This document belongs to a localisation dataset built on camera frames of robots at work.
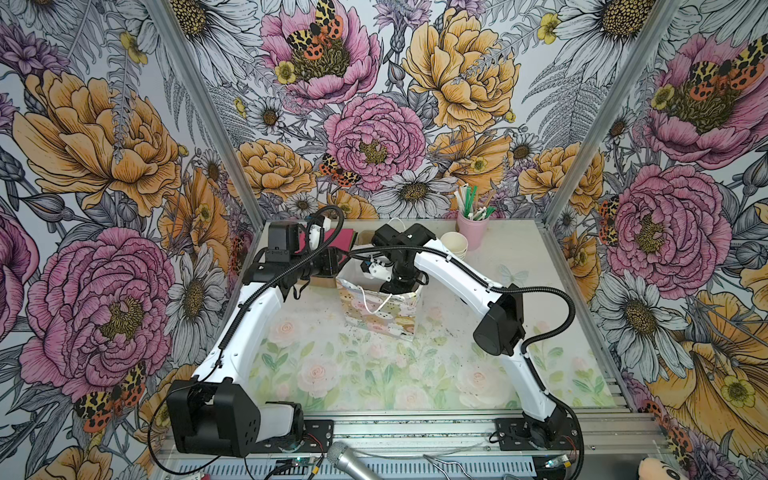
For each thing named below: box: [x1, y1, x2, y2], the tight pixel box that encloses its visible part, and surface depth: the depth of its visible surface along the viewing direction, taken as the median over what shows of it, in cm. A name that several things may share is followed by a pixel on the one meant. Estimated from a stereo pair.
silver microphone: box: [327, 441, 383, 480], surface depth 70 cm
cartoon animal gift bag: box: [335, 260, 424, 341], surface depth 81 cm
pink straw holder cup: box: [457, 210, 490, 251], surface depth 107 cm
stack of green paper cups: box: [440, 231, 469, 261], surface depth 99 cm
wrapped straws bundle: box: [454, 184, 497, 221], surface depth 107 cm
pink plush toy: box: [637, 453, 688, 480], surface depth 66 cm
